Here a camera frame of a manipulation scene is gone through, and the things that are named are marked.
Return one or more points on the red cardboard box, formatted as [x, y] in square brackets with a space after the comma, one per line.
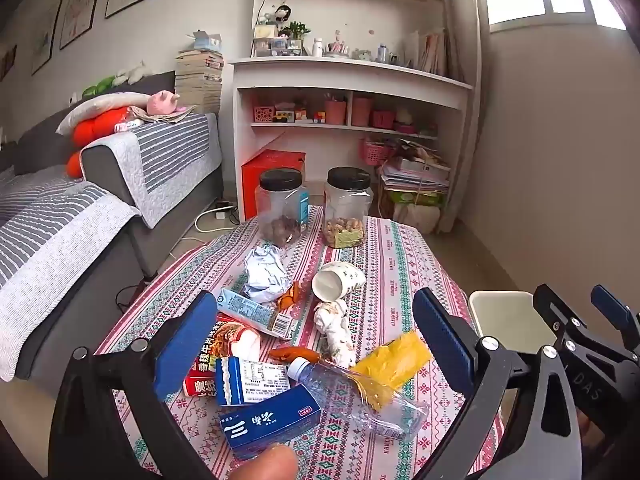
[265, 172]

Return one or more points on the yellow wrapper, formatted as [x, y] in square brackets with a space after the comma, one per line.
[395, 357]

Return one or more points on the white pillow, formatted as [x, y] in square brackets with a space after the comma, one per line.
[100, 107]

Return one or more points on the orange cushion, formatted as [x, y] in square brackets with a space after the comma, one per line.
[95, 127]

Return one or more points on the white plastic bin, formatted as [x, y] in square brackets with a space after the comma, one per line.
[505, 315]

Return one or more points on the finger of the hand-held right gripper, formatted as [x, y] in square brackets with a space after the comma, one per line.
[609, 306]
[555, 307]

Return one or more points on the patterned pink tablecloth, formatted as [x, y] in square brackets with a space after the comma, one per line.
[400, 260]

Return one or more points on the plastic jar of nuts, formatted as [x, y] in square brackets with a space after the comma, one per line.
[346, 205]

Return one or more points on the beige curtain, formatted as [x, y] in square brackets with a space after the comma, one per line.
[465, 85]

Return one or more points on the blue white label box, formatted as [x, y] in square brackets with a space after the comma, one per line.
[255, 382]

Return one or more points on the grey sofa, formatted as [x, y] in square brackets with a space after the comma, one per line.
[105, 170]

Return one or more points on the red noodle packet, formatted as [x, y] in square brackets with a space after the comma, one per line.
[235, 340]

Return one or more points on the crumpled white tissue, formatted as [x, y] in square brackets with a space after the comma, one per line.
[336, 330]

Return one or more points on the light blue milk carton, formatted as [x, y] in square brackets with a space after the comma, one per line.
[250, 310]

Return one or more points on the blue label plastic jar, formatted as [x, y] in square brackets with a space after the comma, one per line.
[280, 205]

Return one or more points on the white paper cup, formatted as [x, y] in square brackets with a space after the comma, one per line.
[335, 282]

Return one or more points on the white shelf unit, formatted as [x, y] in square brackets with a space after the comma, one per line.
[350, 77]

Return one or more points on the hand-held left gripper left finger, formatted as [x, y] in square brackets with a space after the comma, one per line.
[185, 347]

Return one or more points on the pink lattice box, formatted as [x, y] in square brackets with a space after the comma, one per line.
[263, 114]

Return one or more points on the pink plastic basket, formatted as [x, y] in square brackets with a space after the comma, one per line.
[377, 152]

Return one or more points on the green plush toy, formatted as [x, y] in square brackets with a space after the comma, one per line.
[97, 87]

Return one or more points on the pile of papers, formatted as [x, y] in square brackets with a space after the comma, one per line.
[415, 175]

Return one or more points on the small orange peel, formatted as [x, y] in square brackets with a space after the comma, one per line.
[289, 297]

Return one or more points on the upright books on shelf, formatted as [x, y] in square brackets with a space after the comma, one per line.
[430, 52]

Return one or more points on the person's left hand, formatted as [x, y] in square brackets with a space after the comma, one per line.
[270, 465]

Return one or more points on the pink storage box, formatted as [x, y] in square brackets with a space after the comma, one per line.
[382, 119]

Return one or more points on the stack of books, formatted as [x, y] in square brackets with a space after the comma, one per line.
[197, 82]

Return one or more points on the clear plastic bottle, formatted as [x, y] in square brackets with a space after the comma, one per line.
[360, 400]

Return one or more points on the tissue box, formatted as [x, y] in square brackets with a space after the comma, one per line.
[207, 41]

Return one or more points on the crumpled silver-blue wrapper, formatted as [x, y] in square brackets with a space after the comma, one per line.
[265, 275]

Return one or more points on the striped sofa seat cover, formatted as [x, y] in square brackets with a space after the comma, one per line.
[50, 240]

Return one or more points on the white bag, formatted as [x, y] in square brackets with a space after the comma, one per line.
[420, 217]

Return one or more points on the pink plush toy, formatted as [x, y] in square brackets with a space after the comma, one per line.
[162, 102]

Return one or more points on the small green plant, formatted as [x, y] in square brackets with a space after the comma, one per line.
[297, 30]

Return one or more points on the white bottle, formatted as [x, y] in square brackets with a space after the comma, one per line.
[318, 47]

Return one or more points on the dark blue box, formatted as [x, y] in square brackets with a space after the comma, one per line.
[270, 422]

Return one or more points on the long orange peel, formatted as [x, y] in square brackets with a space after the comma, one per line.
[295, 354]

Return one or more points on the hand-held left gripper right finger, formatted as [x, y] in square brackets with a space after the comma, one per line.
[445, 337]

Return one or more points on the pink cup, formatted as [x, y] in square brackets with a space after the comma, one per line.
[335, 112]
[361, 112]

